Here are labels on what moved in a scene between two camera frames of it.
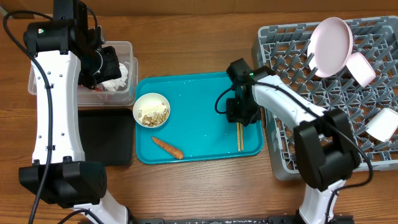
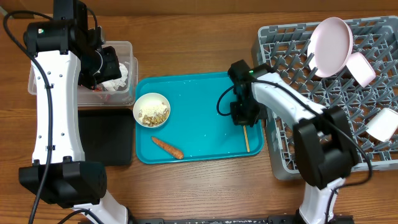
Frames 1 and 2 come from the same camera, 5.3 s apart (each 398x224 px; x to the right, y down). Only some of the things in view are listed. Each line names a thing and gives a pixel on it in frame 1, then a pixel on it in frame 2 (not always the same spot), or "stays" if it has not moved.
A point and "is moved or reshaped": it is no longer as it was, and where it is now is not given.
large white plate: (330, 46) stays
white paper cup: (384, 124) stays
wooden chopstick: (242, 135) is moved or reshaped
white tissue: (111, 85) stays
